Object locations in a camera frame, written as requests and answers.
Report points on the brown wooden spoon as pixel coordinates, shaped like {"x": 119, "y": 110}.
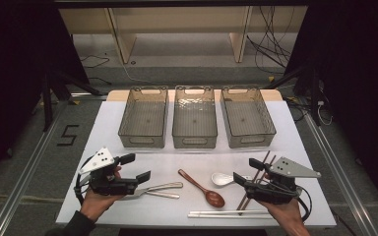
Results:
{"x": 215, "y": 199}

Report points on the smoky clear plastic bin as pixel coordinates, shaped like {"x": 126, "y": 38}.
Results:
{"x": 146, "y": 118}
{"x": 246, "y": 118}
{"x": 194, "y": 119}

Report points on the brown chopstick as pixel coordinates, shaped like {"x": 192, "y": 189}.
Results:
{"x": 240, "y": 203}
{"x": 245, "y": 206}

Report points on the white ceramic spoon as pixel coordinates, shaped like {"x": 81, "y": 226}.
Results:
{"x": 221, "y": 179}

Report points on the white table cover sheet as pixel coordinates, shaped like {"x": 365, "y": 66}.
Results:
{"x": 203, "y": 160}

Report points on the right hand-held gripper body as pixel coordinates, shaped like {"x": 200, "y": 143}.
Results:
{"x": 275, "y": 191}

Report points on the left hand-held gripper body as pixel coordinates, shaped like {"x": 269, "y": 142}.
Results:
{"x": 111, "y": 187}

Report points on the black frame bar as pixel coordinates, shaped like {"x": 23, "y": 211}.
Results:
{"x": 177, "y": 3}

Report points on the aluminium floor rail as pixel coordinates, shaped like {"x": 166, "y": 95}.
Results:
{"x": 341, "y": 173}
{"x": 23, "y": 183}

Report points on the black metal stand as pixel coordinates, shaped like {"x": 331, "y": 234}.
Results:
{"x": 47, "y": 105}
{"x": 315, "y": 95}

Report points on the black curtain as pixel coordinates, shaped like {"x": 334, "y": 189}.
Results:
{"x": 357, "y": 65}
{"x": 13, "y": 65}

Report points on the person's right hand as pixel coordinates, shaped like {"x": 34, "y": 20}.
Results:
{"x": 290, "y": 214}

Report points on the person's left hand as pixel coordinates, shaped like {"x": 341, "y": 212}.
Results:
{"x": 96, "y": 205}

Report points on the silver metal spoons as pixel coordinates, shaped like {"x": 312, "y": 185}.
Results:
{"x": 167, "y": 186}

